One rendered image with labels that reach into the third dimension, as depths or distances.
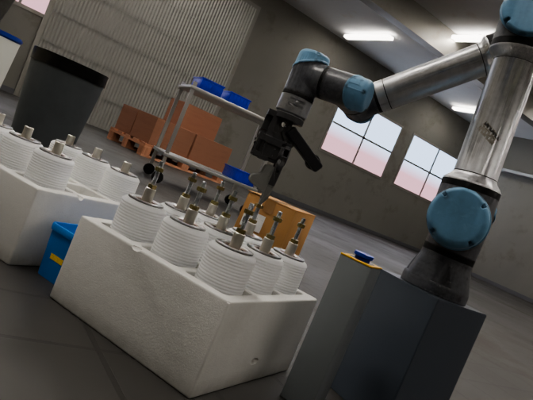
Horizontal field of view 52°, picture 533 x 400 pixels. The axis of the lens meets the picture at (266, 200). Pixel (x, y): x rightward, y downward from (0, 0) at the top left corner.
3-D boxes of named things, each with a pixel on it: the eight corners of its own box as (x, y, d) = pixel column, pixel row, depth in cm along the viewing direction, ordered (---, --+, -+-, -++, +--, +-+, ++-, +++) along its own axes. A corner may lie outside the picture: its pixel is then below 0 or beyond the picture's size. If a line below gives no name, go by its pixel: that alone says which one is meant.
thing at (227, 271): (230, 349, 103) (267, 261, 102) (194, 349, 95) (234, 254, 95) (199, 325, 109) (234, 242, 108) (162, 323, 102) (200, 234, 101)
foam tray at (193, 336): (167, 295, 145) (193, 232, 144) (288, 370, 126) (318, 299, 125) (48, 296, 111) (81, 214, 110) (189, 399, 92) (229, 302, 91)
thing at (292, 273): (284, 338, 124) (315, 265, 123) (262, 340, 116) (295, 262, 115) (252, 318, 129) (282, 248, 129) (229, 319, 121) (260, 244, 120)
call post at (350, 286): (293, 390, 116) (351, 255, 114) (322, 408, 113) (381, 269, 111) (279, 395, 110) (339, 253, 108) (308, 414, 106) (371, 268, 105)
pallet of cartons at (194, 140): (194, 170, 800) (216, 118, 796) (230, 189, 709) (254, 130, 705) (101, 134, 716) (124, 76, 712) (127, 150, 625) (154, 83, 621)
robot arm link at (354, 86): (381, 90, 126) (339, 76, 130) (372, 75, 116) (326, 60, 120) (367, 121, 127) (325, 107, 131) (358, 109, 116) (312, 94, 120)
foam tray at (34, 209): (41, 217, 171) (63, 163, 170) (128, 270, 153) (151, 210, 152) (-85, 200, 137) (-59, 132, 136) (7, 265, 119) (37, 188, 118)
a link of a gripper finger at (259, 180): (241, 195, 126) (256, 159, 126) (264, 205, 127) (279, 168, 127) (241, 196, 123) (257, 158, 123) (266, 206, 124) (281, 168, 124)
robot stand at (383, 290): (379, 393, 137) (427, 283, 136) (433, 436, 122) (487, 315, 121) (327, 386, 127) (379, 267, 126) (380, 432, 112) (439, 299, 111)
